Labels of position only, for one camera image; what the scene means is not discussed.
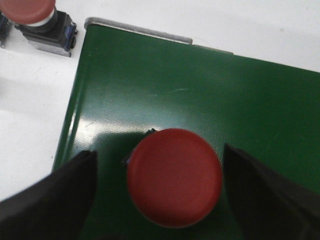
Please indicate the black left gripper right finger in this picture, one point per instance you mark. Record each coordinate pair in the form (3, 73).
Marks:
(267, 205)

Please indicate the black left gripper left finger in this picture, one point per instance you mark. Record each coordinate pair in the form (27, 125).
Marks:
(54, 208)

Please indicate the dark push button base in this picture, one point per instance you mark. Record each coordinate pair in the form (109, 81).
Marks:
(5, 27)

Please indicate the aluminium conveyor rear rail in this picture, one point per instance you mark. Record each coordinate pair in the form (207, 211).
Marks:
(150, 32)

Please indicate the red mushroom push button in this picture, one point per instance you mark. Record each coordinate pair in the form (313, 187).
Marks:
(174, 177)
(45, 28)

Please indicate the green conveyor belt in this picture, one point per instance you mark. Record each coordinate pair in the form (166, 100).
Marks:
(128, 83)

